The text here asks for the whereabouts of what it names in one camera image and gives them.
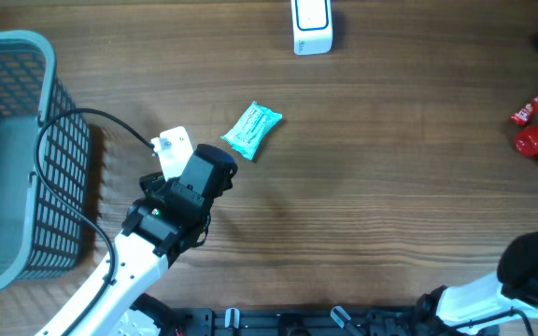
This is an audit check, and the red Nescafe stick sachet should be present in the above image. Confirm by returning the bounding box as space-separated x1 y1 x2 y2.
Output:
510 94 538 126

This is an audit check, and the teal tissue pack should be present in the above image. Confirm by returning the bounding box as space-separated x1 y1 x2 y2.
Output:
221 101 283 161

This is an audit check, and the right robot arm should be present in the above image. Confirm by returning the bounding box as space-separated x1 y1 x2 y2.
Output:
403 35 538 335

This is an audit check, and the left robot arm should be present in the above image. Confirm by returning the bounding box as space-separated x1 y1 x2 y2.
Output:
40 145 237 335

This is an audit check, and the white barcode scanner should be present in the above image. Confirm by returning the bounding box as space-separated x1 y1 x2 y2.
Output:
290 0 333 56

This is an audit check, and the grey plastic mesh basket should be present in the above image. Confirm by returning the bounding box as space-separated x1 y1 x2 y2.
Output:
0 31 91 290

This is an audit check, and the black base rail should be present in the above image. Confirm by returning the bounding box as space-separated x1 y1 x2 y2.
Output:
128 292 501 336

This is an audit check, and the left black cable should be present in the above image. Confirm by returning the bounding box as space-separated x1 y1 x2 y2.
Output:
33 107 158 336

